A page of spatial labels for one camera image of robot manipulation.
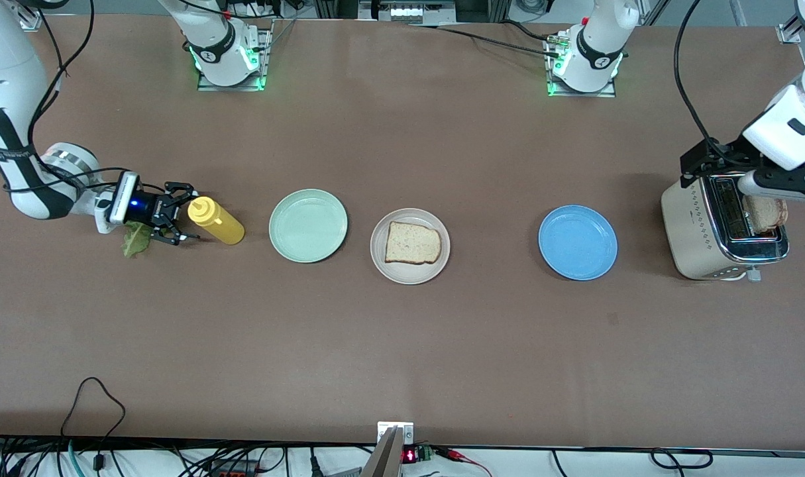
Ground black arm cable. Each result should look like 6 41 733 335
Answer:
674 0 718 148
1 0 201 199

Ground blue plate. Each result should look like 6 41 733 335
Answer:
538 205 619 282

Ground yellow squeeze bottle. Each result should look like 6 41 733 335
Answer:
188 196 246 246

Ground red clip wire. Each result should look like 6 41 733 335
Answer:
435 447 494 477

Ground thin black looped cable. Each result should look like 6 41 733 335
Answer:
59 376 127 472

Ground beige plate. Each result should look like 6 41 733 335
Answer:
370 208 451 286

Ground aluminium camera mount post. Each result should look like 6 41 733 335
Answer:
361 421 415 477

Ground brown-crusted bread slice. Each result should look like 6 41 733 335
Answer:
384 221 443 266
742 195 788 234

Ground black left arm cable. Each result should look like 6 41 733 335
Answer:
674 0 718 148

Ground green lettuce leaf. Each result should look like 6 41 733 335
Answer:
121 222 152 259

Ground long black table cable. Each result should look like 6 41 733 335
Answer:
409 23 562 60

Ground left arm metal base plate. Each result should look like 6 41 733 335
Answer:
547 36 617 98

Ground silver lit control box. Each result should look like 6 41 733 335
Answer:
359 0 456 26

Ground coiled black cable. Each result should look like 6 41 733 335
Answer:
650 449 714 470

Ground beige chrome toaster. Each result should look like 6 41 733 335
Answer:
661 169 790 282

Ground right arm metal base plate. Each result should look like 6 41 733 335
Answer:
197 20 274 92

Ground mint green plate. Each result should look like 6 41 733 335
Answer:
268 189 349 264

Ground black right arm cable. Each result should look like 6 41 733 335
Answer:
1 0 201 199

